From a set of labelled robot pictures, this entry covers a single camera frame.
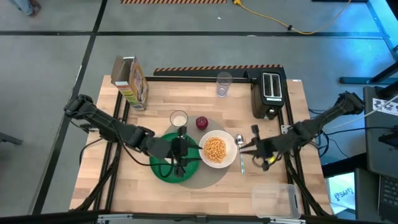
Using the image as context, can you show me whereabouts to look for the black aluminium table frame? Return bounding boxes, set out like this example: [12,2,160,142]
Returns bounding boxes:
[73,74,332,218]

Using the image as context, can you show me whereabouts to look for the clear plastic container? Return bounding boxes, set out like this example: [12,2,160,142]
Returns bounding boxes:
[251,183,301,219]

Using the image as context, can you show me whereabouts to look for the black crossbar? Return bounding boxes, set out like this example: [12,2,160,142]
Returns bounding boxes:
[0,210,398,224]

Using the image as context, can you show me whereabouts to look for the short glass of milk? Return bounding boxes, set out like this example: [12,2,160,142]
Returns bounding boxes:
[169,110,189,128]

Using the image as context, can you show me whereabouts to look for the grey round placemat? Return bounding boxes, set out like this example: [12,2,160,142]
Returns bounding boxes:
[164,115,237,189]

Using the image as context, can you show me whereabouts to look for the red apple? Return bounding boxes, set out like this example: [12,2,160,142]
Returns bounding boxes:
[195,116,209,131]

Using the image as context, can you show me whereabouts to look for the tall clear tumbler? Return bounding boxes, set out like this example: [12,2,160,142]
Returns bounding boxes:
[216,72,233,98]

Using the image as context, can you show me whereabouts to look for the grey equipment cabinet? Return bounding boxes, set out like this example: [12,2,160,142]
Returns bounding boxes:
[363,85,398,180]

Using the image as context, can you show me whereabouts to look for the black toaster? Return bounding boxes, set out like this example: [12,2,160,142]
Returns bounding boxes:
[251,70,287,121]

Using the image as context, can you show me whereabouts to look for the black bar with hazard stripes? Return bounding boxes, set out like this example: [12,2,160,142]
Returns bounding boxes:
[154,64,284,77]

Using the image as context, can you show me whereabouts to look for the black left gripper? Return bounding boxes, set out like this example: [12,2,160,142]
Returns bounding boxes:
[170,125,204,179]

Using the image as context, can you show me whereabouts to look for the black keyboard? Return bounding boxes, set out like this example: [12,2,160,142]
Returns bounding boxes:
[377,174,398,222]

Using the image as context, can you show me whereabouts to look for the yellow cereal balls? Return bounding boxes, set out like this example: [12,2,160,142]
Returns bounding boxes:
[203,136,227,164]

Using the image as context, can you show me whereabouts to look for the white printed panel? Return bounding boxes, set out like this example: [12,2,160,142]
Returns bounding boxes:
[325,172,356,215]

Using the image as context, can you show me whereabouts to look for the black stand leg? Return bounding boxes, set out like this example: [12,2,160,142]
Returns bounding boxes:
[338,60,398,85]

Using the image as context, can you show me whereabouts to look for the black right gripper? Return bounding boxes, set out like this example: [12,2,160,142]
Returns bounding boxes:
[238,124,282,172]

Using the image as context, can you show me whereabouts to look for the grey furniture foot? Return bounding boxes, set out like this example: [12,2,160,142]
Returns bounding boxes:
[0,132,24,146]

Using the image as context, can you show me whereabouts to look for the silver metal bracket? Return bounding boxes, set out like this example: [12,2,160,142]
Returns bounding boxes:
[97,213,134,224]
[269,217,307,224]

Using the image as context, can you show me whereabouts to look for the spoon with clear handle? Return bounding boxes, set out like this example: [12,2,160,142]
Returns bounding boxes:
[234,134,246,175]

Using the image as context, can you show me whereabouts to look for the yellow extension cable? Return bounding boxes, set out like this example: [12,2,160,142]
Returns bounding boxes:
[232,0,353,35]

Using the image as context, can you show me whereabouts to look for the white marker sheet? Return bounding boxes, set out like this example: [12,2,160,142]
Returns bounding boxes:
[372,98,398,117]

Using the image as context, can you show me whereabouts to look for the yellow cereal box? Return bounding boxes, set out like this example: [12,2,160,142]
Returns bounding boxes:
[111,55,150,111]

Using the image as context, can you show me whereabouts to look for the orange black hazard floor tape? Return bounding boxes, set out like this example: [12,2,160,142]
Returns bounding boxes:
[120,0,228,4]

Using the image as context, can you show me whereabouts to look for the green plate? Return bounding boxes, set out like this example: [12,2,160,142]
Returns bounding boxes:
[149,132,201,184]

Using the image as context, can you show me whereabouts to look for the white bowl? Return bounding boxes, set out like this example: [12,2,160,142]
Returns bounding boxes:
[198,129,238,169]

